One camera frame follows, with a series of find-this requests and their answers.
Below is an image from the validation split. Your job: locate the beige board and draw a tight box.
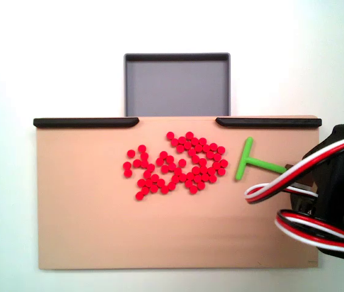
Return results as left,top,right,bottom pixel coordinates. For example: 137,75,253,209
33,114,321,271

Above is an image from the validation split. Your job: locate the green T-shaped pusher tool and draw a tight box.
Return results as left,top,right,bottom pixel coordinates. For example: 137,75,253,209
234,136,314,191

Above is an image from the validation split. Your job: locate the red white black servo cable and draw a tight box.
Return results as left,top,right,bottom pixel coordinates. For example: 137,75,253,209
244,136,344,204
274,209,344,255

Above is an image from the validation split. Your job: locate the black rail strip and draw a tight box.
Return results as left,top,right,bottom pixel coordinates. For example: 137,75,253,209
33,117,140,128
215,117,323,129

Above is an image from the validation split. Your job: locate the grey container tray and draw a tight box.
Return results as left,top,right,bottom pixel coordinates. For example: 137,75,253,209
124,52,231,118

